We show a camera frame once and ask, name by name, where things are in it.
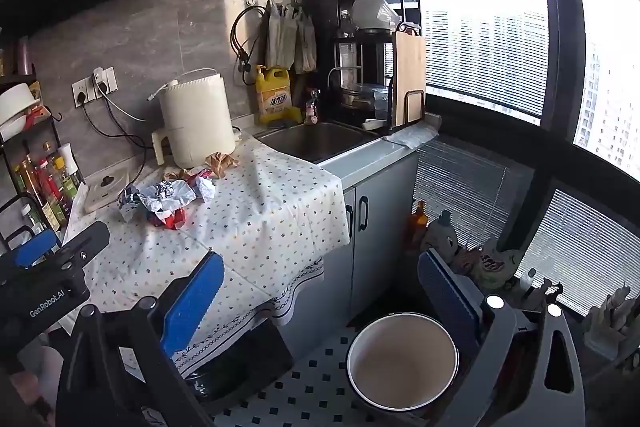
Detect window blind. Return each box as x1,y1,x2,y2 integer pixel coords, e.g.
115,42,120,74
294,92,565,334
515,189,640,308
415,139,536,258

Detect grey base cabinet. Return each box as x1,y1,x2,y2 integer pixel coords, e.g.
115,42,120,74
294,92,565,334
272,152,421,358

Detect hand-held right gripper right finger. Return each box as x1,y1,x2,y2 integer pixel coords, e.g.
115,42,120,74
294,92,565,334
417,249,586,427

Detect black wire spice rack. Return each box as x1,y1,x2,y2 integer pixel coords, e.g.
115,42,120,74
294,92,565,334
0,77,86,258

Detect white panel with black knob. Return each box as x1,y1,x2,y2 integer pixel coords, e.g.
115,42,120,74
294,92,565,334
82,167,151,214

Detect small pink bottle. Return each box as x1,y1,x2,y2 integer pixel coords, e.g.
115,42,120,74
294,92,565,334
304,88,322,125

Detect orange bottle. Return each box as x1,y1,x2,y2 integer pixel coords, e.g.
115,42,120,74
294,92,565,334
407,201,430,253

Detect cream countertop appliance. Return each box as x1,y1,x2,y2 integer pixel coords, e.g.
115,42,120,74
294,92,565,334
147,68,237,170

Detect white bowl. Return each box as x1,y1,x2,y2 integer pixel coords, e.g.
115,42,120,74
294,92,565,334
0,82,43,128

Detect black power cable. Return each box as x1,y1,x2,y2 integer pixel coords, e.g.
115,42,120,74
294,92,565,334
82,104,148,185

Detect steel sink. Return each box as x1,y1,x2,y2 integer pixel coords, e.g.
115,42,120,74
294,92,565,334
255,121,383,164

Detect wall outlet with black plug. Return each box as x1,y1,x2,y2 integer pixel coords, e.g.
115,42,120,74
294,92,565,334
72,77,98,108

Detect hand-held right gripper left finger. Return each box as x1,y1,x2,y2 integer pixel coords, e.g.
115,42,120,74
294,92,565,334
55,251,226,427

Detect black dish rack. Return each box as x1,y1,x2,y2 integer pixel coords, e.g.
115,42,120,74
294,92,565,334
332,0,426,132

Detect white crumpled paper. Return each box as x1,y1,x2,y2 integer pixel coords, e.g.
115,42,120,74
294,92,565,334
187,169,217,202

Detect hanging black cables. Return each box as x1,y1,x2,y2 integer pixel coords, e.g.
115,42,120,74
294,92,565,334
230,6,268,86

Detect white folded cloth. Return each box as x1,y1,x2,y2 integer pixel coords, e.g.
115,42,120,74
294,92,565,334
384,123,441,150

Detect steel faucet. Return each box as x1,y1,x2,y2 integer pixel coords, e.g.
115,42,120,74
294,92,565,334
327,66,363,90

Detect white glove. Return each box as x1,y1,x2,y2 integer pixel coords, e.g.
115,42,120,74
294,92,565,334
582,284,636,360

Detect small pump bottle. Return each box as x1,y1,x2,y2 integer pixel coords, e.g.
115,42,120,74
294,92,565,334
520,268,538,308

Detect silver foil bag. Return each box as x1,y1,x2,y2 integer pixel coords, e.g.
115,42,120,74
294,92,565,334
117,183,175,224

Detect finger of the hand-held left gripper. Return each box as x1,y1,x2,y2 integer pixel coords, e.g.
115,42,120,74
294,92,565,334
59,222,111,260
13,228,57,269

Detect wooden cutting board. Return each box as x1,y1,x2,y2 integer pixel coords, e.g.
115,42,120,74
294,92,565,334
390,29,427,130

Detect floral white tablecloth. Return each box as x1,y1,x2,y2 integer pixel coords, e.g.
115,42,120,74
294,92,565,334
60,134,351,380

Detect person's left hand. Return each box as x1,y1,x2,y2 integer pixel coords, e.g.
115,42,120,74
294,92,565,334
10,342,68,413

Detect pink refill pouch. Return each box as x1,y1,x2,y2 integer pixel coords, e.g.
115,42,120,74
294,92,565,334
450,244,476,275

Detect wall outlet with white plug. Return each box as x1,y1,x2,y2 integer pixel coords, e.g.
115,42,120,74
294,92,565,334
92,66,118,94

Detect glass bowl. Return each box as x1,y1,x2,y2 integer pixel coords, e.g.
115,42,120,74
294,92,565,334
341,82,388,110

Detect white laundry detergent bottle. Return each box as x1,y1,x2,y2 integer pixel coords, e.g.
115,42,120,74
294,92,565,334
425,209,458,258

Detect row of condiment bottles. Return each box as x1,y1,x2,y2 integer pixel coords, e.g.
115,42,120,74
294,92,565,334
12,142,86,233

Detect white green refill pouch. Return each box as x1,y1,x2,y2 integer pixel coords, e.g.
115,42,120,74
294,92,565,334
470,237,521,293

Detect white round bin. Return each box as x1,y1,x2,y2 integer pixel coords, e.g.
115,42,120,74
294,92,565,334
346,312,460,413

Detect yellow detergent bottle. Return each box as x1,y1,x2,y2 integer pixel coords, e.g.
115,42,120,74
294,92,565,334
254,64,293,125

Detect red white wrapper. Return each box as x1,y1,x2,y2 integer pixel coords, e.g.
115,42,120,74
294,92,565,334
145,179,198,230

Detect white pot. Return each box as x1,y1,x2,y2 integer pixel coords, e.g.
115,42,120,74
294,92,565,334
351,0,396,32

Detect large crumpled brown paper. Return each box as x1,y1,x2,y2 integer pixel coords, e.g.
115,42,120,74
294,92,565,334
205,152,240,180

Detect pink tumbler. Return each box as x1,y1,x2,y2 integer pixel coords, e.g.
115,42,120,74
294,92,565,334
15,36,36,78

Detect white power cable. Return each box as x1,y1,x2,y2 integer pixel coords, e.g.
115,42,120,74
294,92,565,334
97,82,161,122

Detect hanging plastic bag bundle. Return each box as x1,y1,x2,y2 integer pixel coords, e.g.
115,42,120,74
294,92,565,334
264,0,296,68
292,7,318,74

